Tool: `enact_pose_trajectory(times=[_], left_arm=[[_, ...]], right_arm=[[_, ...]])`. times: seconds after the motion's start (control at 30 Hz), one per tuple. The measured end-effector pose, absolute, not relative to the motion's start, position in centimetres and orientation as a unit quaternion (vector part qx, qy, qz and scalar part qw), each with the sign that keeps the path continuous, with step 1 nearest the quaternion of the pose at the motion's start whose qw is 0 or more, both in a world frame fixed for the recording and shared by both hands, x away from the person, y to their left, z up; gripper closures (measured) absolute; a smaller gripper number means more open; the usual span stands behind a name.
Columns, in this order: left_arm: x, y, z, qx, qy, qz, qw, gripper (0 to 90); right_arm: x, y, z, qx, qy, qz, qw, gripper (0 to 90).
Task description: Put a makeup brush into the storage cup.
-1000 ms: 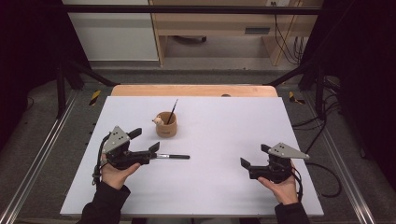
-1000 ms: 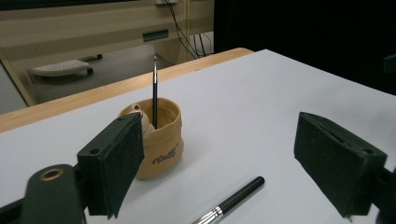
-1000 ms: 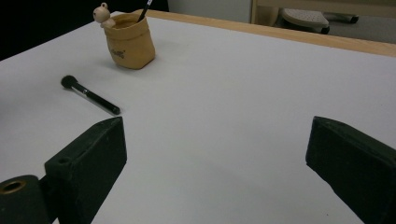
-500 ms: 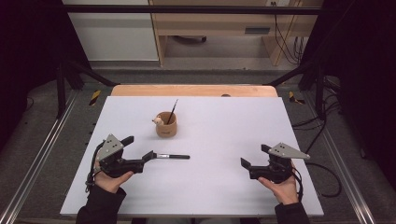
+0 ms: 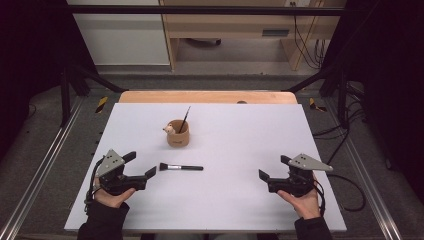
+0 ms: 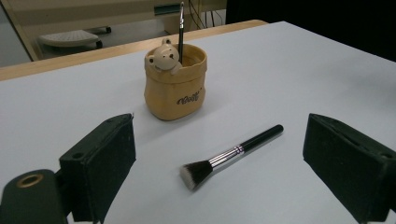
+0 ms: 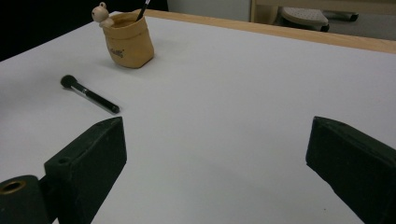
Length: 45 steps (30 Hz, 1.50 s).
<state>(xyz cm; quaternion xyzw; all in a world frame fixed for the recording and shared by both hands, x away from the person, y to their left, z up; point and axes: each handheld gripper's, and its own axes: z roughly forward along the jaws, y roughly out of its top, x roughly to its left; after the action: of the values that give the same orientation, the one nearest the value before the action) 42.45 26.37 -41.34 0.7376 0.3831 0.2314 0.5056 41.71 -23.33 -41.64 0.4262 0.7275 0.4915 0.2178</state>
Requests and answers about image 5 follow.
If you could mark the beige wooden desk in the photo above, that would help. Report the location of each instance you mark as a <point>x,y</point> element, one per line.
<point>233,26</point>

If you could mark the person's left hand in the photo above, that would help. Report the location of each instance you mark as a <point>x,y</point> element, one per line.
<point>111,200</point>

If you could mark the black curtain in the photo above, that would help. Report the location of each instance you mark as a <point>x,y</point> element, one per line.
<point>30,66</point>
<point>393,83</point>

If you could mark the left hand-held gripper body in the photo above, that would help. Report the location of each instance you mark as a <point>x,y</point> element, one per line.
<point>113,181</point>

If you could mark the tan holder with bear figure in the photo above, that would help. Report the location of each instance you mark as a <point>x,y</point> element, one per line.
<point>178,138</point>

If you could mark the black metal stand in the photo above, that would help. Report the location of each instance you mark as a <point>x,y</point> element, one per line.
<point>341,96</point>
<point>65,96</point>

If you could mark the person's right hand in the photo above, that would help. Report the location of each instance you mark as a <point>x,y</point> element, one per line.
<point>308,206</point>

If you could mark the white cabinet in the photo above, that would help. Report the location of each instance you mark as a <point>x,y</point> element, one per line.
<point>123,36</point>

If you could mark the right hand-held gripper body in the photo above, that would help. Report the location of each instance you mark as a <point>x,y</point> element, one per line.
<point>295,184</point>

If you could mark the thin black brush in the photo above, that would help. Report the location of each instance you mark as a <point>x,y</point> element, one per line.
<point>185,120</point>

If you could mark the aluminium rail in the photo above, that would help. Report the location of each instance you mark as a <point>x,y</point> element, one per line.
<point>36,173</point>
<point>366,180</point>

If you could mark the black horizontal bar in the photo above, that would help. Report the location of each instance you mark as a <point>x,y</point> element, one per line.
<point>200,10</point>

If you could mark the black makeup brush silver ferrule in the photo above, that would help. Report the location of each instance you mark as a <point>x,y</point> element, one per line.
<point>181,167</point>

